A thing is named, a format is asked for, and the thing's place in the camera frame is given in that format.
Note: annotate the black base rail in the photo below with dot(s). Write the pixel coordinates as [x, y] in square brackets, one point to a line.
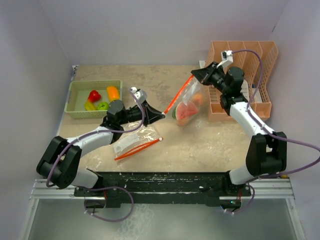
[212, 189]

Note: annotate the clear zip bag orange seal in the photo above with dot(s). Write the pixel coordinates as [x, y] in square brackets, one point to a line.
[133, 142]

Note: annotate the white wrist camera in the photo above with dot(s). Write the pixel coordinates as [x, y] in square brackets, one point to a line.
[139, 95]
[226, 59]

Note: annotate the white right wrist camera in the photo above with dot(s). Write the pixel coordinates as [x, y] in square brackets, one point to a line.
[226, 59]

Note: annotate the orange plastic file organizer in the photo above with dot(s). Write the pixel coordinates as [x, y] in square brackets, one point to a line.
[249, 63]

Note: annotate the fake peach right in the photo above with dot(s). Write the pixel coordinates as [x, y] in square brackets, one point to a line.
[198, 99]

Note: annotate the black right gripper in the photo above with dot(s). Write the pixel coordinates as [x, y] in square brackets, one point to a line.
[201, 74]

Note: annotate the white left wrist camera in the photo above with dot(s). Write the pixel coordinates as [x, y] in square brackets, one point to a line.
[139, 95]

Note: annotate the small white box behind organizer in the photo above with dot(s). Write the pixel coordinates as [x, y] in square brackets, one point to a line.
[202, 64]

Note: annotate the light green perforated basket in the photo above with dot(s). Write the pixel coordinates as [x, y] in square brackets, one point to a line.
[77, 105]

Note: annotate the red fake strawberry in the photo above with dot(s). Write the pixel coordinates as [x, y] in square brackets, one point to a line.
[94, 96]

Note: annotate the white box in organizer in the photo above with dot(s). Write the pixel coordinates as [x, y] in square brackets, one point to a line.
[257, 96]

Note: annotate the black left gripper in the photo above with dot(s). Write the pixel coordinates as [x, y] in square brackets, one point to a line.
[152, 115]

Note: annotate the fake watermelon slice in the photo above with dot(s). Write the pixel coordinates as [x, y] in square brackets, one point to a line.
[182, 111]

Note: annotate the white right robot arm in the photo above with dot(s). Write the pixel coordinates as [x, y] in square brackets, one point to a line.
[267, 151]

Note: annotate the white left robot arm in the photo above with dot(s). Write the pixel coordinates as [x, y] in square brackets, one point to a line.
[60, 161]

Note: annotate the green fake custard apple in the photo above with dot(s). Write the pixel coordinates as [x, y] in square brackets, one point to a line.
[102, 106]

